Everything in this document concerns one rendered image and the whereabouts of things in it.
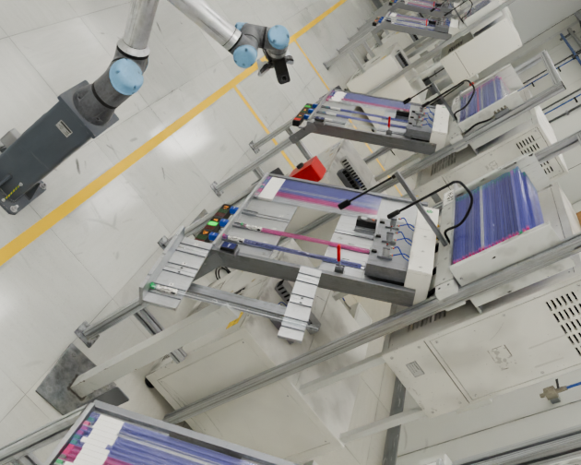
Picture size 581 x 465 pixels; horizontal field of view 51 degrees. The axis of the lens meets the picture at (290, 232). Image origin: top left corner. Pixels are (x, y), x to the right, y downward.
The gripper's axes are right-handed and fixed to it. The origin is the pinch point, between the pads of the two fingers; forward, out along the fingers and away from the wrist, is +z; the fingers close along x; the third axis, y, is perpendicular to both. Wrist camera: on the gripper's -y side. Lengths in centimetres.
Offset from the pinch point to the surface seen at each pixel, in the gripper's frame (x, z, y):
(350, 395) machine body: 20, 19, -137
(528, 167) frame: -72, -20, -73
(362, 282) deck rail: 6, -42, -86
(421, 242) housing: -20, -32, -82
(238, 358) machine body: 56, -8, -99
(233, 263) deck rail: 44, -29, -65
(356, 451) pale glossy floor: 23, 117, -197
